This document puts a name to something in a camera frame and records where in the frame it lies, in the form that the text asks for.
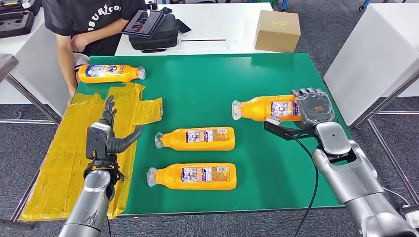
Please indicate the black carry bag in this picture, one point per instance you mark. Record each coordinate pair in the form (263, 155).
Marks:
(165, 36)

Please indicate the blue metal leg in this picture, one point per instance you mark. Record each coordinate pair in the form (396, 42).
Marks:
(284, 5)

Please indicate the person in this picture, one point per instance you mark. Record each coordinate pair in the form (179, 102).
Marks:
(85, 19)

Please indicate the grey metal side table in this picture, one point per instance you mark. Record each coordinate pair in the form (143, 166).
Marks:
(6, 62)

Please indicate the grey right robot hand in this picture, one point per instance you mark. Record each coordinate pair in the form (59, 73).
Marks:
(316, 108)

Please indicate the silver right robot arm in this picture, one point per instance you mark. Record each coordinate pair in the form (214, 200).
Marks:
(356, 183)

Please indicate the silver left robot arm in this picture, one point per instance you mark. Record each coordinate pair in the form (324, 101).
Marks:
(90, 202)

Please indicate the white table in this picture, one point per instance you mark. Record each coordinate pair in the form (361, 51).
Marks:
(373, 59)

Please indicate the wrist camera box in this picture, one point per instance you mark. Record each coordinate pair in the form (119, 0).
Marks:
(284, 130)
(95, 142)

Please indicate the white desk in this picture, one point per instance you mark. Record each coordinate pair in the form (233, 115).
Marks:
(222, 23)
(36, 72)

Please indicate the metal table frame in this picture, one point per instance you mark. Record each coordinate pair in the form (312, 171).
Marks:
(386, 98)

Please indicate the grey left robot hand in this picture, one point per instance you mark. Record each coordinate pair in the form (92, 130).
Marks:
(117, 144)

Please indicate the yellow plastic sheet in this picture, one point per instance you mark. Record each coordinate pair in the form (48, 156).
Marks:
(65, 163)

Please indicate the green table board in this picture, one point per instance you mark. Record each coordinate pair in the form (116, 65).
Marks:
(203, 91)

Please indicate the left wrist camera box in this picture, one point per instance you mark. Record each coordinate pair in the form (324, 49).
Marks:
(95, 142)

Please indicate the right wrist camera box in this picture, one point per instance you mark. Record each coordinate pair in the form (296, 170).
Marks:
(284, 130)

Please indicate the black smartphone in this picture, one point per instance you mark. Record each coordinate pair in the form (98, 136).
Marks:
(166, 10)
(184, 26)

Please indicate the black equipment case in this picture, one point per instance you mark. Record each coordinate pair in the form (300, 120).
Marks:
(16, 5)

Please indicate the orange detergent bottle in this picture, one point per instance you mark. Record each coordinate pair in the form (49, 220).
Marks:
(203, 140)
(258, 108)
(131, 73)
(170, 178)

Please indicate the black tablet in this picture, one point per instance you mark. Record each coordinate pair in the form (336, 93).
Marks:
(143, 23)

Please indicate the white power strip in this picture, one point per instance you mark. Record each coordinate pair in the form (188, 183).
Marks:
(413, 216)

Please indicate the brown cardboard box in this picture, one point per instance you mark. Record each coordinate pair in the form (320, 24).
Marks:
(277, 31)

